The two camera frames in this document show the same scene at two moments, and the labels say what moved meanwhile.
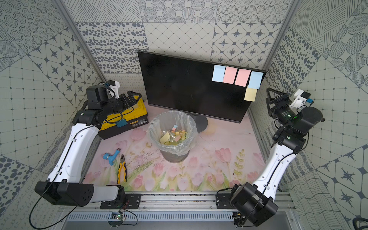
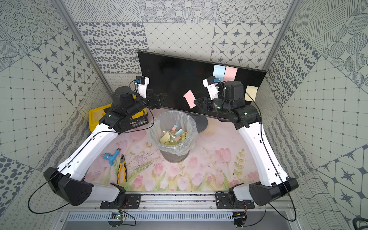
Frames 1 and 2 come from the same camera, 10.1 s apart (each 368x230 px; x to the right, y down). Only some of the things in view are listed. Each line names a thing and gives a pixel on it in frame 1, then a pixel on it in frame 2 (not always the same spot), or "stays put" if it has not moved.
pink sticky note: x=230 y=74 stays put
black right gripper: x=285 y=101 to x=205 y=107
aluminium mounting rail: x=175 y=202 stays put
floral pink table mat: x=227 y=154 stays put
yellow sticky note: x=250 y=94 stays put
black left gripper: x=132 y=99 to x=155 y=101
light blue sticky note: x=218 y=73 stays put
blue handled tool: x=111 y=157 stays put
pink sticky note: x=242 y=77 to x=190 y=98
